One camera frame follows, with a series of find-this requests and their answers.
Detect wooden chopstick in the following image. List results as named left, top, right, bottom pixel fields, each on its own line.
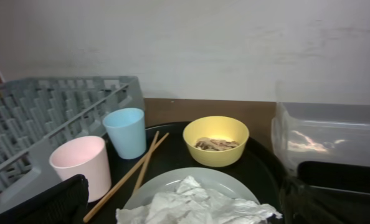
left=83, top=133, right=169, bottom=223
left=132, top=131, right=159, bottom=195

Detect pink plastic cup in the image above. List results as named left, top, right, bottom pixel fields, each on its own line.
left=49, top=136, right=111, bottom=202

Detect food scraps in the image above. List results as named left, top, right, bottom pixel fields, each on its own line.
left=194, top=138, right=239, bottom=151

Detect grey dishwasher rack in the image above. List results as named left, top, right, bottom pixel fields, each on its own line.
left=0, top=76, right=145, bottom=213

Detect blue plastic cup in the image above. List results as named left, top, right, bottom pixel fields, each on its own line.
left=103, top=108, right=146, bottom=160

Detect round black tray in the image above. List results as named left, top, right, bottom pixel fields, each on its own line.
left=90, top=121, right=283, bottom=224

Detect grey plate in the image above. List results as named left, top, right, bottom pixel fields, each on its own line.
left=123, top=167, right=260, bottom=210

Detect black rectangular waste tray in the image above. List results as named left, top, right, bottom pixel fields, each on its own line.
left=297, top=161, right=370, bottom=194

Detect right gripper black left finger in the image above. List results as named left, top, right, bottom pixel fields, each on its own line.
left=0, top=174, right=89, bottom=224

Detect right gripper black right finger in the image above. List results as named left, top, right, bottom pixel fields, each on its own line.
left=279, top=177, right=370, bottom=224

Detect yellow plastic bowl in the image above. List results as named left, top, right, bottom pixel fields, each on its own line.
left=183, top=116, right=249, bottom=167

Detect clear plastic bin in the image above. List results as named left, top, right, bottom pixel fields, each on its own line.
left=271, top=102, right=370, bottom=175

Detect white paper napkin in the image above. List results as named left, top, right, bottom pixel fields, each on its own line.
left=116, top=176, right=282, bottom=224

